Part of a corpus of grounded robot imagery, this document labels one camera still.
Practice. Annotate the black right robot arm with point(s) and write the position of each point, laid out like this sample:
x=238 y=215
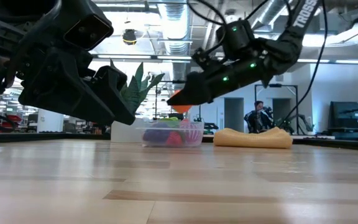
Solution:
x=294 y=34

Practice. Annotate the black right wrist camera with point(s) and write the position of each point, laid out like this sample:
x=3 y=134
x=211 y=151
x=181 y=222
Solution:
x=235 y=40

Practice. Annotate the green toy leafy vegetable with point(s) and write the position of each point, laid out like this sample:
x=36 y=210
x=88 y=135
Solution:
x=169 y=120

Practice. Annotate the person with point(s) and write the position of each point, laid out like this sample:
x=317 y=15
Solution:
x=258 y=119

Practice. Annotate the orange toy orange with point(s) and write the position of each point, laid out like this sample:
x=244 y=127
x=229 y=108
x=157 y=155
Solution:
x=182 y=109

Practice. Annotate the folded orange cloth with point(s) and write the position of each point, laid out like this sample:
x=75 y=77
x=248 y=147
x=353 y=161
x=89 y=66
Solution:
x=253 y=140

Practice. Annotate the purple white striped toy onion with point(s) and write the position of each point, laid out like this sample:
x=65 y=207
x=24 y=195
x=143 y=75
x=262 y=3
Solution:
x=192 y=132

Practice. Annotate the black cabinet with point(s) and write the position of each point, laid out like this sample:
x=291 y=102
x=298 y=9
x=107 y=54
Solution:
x=350 y=115

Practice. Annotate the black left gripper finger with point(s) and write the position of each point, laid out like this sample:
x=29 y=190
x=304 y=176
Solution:
x=61 y=90
x=117 y=96

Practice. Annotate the clear plastic tupperware container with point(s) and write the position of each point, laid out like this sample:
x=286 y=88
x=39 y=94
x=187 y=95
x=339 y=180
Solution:
x=179 y=143

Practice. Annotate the purple toy grapes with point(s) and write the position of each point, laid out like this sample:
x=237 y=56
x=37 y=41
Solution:
x=155 y=135

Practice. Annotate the green plant in white pot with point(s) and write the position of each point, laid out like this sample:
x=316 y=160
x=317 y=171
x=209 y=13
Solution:
x=126 y=133

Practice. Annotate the silver ventilation duct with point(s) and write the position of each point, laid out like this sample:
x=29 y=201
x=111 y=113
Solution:
x=176 y=31

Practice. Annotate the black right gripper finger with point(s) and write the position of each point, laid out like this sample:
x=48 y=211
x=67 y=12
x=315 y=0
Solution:
x=194 y=90

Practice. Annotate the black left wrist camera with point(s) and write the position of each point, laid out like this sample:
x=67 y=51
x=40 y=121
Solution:
x=89 y=29

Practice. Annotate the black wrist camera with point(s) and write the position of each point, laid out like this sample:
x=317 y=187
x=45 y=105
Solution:
x=89 y=29
x=235 y=40

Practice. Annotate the black round hanging device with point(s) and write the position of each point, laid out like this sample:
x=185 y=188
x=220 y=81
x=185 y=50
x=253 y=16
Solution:
x=130 y=36

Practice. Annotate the red toy strawberry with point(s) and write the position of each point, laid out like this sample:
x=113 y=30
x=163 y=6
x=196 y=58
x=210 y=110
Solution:
x=175 y=139

